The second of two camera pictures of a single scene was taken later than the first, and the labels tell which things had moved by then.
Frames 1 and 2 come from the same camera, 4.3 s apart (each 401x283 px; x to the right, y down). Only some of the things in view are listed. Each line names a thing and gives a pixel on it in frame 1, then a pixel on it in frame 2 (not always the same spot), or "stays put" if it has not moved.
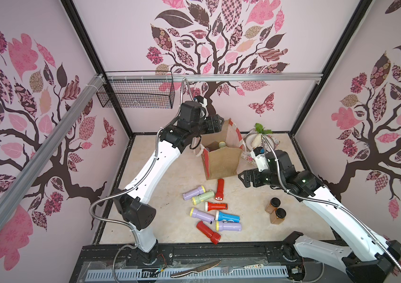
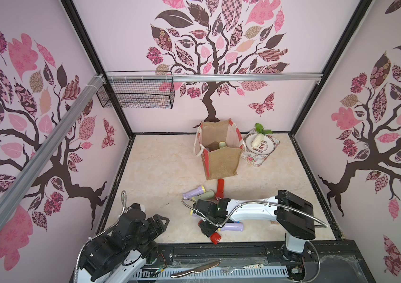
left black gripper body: [204, 126] -> [147, 232]
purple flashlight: [201, 189] stays put
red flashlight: [214, 237] stays put
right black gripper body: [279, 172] -> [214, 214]
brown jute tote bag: [220, 151] stays put
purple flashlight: [221, 226] stays put
